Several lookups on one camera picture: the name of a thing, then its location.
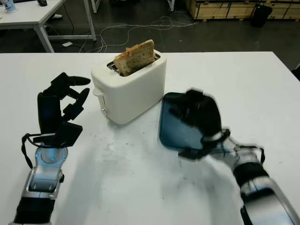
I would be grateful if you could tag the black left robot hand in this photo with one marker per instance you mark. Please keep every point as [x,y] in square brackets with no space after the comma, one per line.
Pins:
[48,110]

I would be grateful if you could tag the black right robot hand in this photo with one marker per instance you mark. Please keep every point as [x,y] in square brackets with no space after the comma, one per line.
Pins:
[204,112]

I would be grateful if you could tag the white two-slot toaster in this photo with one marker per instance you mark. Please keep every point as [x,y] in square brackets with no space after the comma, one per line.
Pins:
[131,93]

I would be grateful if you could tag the toasted bread slice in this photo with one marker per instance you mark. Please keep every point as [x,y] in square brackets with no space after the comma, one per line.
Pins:
[136,58]

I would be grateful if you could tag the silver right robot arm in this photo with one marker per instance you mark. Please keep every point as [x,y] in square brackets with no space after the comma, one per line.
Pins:
[257,173]

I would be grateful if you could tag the blue plastic tray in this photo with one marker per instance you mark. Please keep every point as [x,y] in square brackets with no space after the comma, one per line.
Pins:
[173,133]

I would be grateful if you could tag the white paper sheet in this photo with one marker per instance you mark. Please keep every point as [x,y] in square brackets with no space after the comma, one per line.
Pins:
[67,43]

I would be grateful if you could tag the white shoe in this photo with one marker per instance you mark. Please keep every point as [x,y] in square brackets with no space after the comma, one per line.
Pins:
[57,16]

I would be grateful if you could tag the white office desk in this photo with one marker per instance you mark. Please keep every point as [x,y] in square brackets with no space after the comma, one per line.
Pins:
[23,18]

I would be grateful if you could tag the black chair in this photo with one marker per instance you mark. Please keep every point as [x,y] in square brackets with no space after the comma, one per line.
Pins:
[296,73]

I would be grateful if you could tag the wooden shipping crate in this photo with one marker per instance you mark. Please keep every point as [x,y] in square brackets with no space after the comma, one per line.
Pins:
[222,10]

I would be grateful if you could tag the black computer mouse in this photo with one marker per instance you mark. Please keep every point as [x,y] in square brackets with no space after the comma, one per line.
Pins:
[42,2]

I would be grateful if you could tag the white printed cup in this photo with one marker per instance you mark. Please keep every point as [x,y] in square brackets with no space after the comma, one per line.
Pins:
[10,6]

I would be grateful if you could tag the black trash bin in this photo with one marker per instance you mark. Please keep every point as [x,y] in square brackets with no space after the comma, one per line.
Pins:
[261,16]

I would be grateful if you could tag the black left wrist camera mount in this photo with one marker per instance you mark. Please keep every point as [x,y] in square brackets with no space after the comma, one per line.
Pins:
[68,134]

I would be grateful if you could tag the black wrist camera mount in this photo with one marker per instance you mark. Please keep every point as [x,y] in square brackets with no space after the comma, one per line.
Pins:
[68,134]
[194,153]

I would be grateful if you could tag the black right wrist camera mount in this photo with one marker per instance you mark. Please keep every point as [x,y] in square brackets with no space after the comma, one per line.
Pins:
[194,153]

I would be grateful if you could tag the white desk frame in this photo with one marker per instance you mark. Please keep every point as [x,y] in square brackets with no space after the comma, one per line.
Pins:
[93,5]

